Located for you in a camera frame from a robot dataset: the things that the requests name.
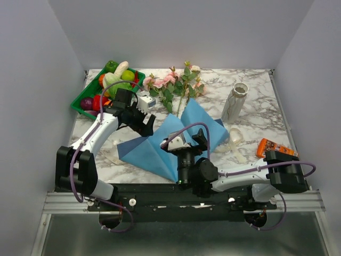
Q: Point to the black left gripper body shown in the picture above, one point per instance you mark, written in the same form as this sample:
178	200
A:
135	119

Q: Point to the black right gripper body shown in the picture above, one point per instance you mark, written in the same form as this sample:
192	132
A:
186	160

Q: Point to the light blue wrapping paper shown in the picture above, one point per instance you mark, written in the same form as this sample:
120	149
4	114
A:
192	112

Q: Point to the pink flower stem bunch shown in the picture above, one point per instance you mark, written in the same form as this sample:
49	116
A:
164	88

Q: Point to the cream gold-lettered ribbon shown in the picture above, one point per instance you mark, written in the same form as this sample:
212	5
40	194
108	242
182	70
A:
230	145

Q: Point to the dark blue wrapping paper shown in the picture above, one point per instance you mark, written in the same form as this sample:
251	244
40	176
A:
145	152

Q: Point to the pink rose stem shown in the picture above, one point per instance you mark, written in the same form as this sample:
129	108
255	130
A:
196	89

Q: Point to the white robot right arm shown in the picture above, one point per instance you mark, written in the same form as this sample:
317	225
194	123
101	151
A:
275	173

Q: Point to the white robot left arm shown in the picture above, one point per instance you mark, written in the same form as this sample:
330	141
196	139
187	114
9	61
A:
75	165

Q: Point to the white ceramic vase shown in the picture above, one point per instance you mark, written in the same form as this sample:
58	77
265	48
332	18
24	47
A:
234	103

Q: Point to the red chili pepper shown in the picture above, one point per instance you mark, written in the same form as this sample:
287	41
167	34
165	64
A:
136	79

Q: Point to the purple eggplant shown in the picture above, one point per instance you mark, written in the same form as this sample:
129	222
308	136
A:
92	113

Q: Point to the red bell pepper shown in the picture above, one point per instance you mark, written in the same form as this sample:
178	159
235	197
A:
96	102

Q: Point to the green lime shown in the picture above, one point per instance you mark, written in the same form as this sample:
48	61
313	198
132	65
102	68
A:
128	75

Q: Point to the green lettuce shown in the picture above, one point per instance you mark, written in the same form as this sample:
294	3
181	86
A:
113	83

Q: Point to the green plastic crate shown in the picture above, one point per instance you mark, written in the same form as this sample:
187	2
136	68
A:
90	90

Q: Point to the purple onion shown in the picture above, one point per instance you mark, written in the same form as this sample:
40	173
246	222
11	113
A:
86	103

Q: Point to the orange carrot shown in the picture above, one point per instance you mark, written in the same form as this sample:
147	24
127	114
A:
101	80

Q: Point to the white daikon radish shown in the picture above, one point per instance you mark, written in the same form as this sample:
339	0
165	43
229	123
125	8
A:
123	66

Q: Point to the green bell pepper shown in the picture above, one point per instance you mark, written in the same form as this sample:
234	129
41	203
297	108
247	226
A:
111	66

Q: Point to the orange snack box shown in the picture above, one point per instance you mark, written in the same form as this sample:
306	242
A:
268	145

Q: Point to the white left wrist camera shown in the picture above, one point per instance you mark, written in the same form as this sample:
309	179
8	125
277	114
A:
145	102

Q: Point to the aluminium frame profile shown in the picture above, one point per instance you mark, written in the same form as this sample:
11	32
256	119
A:
65	203

